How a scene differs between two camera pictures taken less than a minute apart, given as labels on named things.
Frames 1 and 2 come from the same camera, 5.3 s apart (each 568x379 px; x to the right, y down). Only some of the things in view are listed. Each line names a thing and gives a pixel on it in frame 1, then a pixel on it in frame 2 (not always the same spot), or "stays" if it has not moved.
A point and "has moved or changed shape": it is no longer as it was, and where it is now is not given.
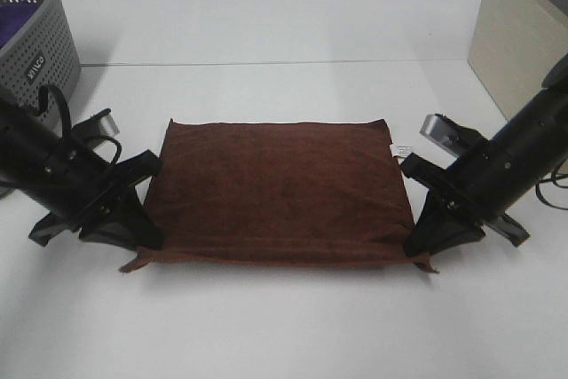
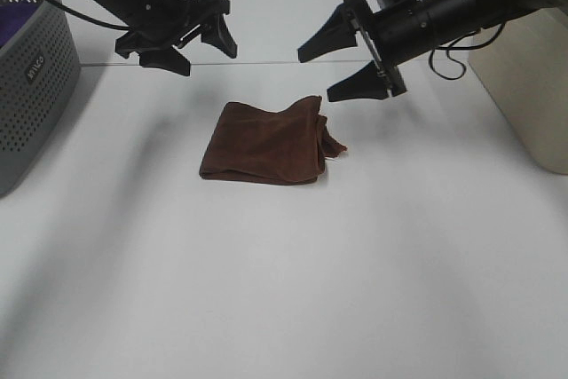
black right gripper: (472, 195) to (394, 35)
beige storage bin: (522, 29) stays
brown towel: (302, 193) has moved or changed shape
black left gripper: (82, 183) to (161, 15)
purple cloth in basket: (13, 16) stays
